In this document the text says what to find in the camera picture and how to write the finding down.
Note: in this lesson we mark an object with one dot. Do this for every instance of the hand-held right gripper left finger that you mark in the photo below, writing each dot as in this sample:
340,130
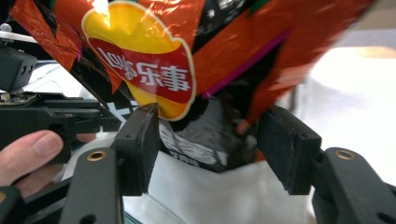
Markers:
138,149

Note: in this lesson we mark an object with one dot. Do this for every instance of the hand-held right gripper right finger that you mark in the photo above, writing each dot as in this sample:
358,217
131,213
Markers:
289,149

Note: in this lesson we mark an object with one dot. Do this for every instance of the white tote bag coloured patches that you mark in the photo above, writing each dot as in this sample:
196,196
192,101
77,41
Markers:
218,196

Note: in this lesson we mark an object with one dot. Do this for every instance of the orange chips packet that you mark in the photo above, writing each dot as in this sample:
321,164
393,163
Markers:
224,46

